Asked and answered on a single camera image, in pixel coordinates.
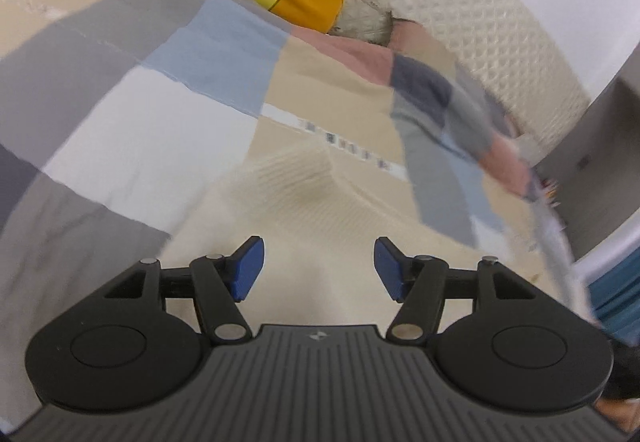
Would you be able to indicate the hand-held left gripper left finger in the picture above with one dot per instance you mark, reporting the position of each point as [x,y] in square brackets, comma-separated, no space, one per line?
[248,267]

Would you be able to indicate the cream fluffy pillow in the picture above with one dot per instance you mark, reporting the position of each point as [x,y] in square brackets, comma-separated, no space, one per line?
[362,20]

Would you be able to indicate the blue cloth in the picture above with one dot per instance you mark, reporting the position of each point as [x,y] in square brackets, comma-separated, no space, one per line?
[617,297]

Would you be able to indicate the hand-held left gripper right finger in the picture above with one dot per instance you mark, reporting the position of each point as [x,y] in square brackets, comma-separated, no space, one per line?
[390,269]

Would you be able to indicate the patchwork colour-block duvet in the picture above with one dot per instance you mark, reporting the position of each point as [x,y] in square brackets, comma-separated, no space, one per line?
[125,122]

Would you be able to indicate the cream quilted headboard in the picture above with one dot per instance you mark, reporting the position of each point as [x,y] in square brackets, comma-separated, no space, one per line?
[475,22]

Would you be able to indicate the cream knit sweater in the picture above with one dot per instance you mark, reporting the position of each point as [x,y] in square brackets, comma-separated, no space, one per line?
[320,222]

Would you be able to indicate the colourful bedside clutter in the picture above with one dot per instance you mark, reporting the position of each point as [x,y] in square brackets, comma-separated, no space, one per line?
[551,189]

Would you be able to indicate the grey cabinet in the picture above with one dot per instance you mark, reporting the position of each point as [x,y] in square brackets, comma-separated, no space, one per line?
[595,147]

